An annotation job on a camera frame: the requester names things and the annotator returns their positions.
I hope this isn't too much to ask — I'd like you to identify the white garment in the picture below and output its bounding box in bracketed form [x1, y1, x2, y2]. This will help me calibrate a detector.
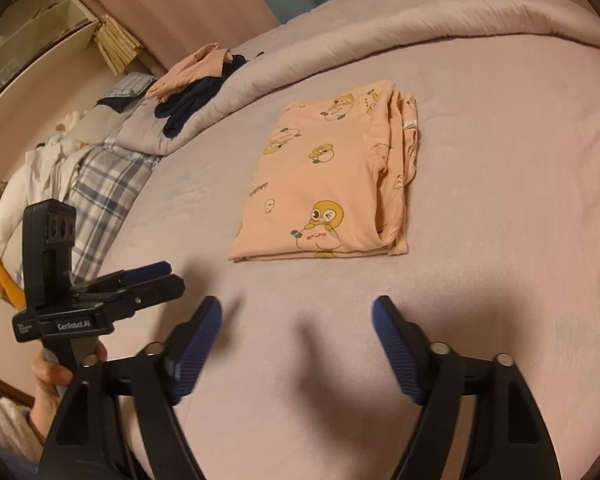
[0, 110, 96, 256]

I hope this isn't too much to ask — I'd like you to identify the plain peach garment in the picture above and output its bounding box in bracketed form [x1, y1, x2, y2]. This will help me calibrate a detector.
[145, 42, 231, 102]

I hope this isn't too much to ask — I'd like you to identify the blue plaid cloth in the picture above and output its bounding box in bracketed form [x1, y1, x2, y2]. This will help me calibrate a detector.
[15, 142, 161, 286]

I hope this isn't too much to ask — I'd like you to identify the blue striped cloth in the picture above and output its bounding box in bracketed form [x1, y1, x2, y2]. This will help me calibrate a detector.
[96, 71, 158, 111]

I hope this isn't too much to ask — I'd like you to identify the lilac rolled quilt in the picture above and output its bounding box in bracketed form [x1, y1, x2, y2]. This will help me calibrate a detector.
[117, 0, 600, 156]

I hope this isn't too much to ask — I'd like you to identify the person's left forearm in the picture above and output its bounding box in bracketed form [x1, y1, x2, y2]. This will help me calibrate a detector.
[0, 394, 43, 461]

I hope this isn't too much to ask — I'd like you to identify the white shelf cabinet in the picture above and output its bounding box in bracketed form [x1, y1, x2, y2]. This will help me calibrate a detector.
[0, 0, 101, 111]

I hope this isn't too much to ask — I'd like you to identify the orange cloth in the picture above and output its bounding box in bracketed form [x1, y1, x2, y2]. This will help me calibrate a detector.
[0, 247, 27, 308]

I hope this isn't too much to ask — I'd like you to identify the peach cartoon print pajama garment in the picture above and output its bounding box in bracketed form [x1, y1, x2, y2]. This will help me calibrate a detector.
[228, 79, 422, 262]

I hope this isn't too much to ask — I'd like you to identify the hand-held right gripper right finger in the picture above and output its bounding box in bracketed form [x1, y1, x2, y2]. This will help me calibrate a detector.
[371, 295, 563, 480]

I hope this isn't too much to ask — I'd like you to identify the lilac bed sheet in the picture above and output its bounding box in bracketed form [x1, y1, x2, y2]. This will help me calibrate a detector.
[95, 0, 600, 480]

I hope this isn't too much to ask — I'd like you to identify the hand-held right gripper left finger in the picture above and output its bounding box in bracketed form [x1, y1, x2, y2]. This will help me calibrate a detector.
[39, 296, 223, 480]

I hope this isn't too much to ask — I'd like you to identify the navy garment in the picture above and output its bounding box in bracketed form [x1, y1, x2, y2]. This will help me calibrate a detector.
[154, 52, 266, 138]

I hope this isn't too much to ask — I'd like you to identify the person's left hand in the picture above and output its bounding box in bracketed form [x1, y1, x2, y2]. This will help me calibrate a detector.
[30, 349, 73, 443]

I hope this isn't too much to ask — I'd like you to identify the pink curtain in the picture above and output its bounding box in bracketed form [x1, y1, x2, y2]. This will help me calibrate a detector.
[62, 0, 281, 76]

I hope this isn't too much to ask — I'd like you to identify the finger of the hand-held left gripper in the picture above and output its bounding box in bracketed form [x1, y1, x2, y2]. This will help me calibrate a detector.
[75, 275, 187, 321]
[72, 261, 172, 295]

